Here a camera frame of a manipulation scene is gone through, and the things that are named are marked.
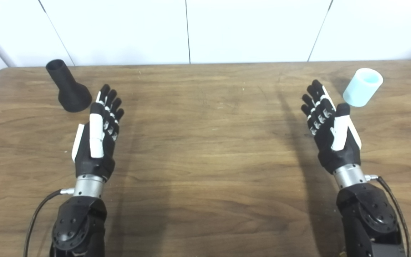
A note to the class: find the left white and black hand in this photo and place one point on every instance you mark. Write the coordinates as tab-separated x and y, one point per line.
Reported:
96	142

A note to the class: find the right white and black hand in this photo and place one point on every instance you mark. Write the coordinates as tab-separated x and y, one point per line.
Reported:
341	150

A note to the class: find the black nozzle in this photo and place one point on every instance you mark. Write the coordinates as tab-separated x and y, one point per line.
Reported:
71	96

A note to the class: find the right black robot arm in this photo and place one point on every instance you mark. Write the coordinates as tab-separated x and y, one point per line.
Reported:
369	214

